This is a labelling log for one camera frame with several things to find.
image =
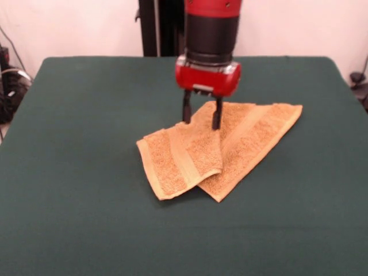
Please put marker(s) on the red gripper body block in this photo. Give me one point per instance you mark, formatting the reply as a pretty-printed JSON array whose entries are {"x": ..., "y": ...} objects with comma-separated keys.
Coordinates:
[{"x": 207, "y": 77}]

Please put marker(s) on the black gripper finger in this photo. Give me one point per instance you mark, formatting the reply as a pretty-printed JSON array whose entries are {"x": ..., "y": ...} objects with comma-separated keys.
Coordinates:
[
  {"x": 187, "y": 109},
  {"x": 217, "y": 115}
]

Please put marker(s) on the tan terry towel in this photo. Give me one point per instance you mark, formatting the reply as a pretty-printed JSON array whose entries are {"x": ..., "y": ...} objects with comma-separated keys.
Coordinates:
[{"x": 258, "y": 135}]

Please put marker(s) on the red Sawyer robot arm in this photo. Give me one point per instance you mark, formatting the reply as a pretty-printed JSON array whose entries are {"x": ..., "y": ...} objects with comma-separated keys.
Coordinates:
[{"x": 212, "y": 31}]

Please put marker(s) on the dark green table cloth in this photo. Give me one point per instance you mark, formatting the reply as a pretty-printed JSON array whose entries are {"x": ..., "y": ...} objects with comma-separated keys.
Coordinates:
[{"x": 86, "y": 143}]

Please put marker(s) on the dark stand base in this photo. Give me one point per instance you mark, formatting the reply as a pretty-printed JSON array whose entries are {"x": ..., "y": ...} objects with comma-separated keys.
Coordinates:
[{"x": 358, "y": 77}]

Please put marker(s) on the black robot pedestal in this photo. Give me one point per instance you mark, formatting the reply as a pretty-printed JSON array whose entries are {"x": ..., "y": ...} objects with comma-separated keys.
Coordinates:
[{"x": 166, "y": 28}]

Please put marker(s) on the black wall box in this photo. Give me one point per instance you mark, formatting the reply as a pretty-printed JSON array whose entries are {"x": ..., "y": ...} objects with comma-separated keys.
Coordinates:
[{"x": 4, "y": 57}]

